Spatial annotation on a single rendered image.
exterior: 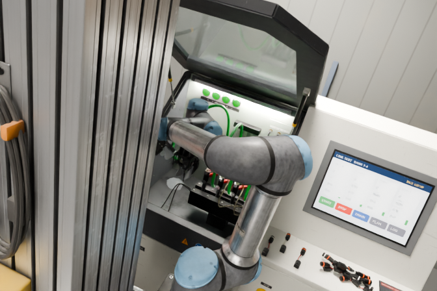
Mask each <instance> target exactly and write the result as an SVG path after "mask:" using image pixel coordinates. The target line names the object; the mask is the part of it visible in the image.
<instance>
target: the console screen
mask: <svg viewBox="0 0 437 291"><path fill-rule="evenodd" d="M436 202H437V178H435V177H431V176H430V175H426V174H424V173H421V172H418V171H416V170H412V169H410V168H407V167H404V166H402V165H399V164H396V163H394V162H390V161H388V160H385V159H383V158H380V157H376V156H374V155H371V154H369V153H366V152H363V151H360V150H358V149H355V148H353V147H349V146H347V145H344V144H341V143H339V142H335V141H333V140H330V142H329V145H328V147H327V149H326V152H325V154H324V157H323V160H322V162H321V165H320V167H319V170H318V172H317V175H316V177H315V180H314V182H313V184H312V187H311V190H310V192H309V194H308V197H307V200H306V202H305V204H304V207H303V209H302V210H303V211H304V212H307V213H309V214H312V215H314V216H317V217H318V218H321V219H323V220H326V221H328V222H330V223H333V224H335V225H337V226H340V227H342V228H344V229H346V230H349V231H351V232H354V233H356V234H358V235H360V236H363V237H365V238H368V239H370V240H372V241H374V242H377V243H379V244H382V245H383V246H386V247H389V248H391V249H394V250H396V251H398V252H400V253H403V254H405V255H408V256H409V257H410V256H411V254H412V252H413V250H414V248H415V246H416V243H417V241H418V239H419V237H420V235H421V233H422V231H423V229H424V227H425V225H426V223H427V221H428V219H429V216H430V214H431V212H432V210H433V208H434V206H435V204H436Z"/></svg>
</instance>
